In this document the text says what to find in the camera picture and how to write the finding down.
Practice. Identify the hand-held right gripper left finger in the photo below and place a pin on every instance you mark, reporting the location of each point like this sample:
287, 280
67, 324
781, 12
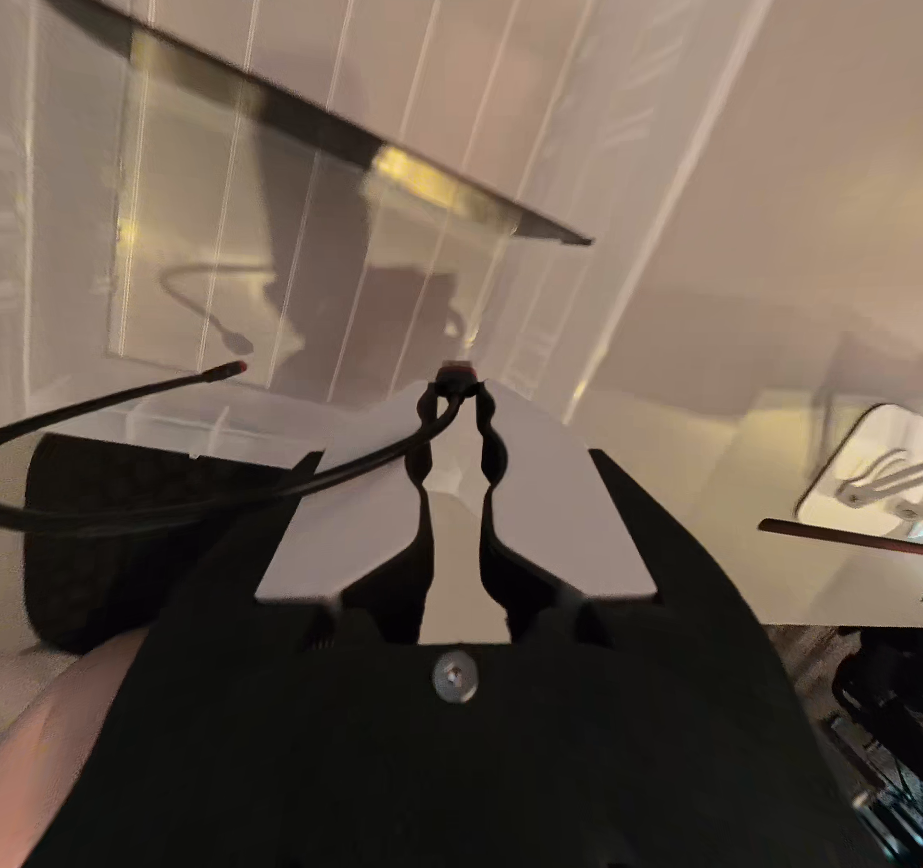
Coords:
346, 522

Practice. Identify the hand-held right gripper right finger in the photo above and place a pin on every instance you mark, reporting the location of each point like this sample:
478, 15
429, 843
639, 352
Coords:
570, 522

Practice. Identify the clear plastic bin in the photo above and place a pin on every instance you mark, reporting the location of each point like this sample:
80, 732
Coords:
505, 53

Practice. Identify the person's left forearm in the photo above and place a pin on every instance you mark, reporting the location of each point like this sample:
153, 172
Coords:
43, 752

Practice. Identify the black textured wrist rest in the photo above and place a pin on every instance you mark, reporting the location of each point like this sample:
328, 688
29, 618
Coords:
108, 536

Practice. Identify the white board stand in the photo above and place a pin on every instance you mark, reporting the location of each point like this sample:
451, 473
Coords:
880, 493

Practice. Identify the black divider strip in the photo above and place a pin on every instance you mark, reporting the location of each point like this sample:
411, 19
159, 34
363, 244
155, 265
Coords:
303, 115

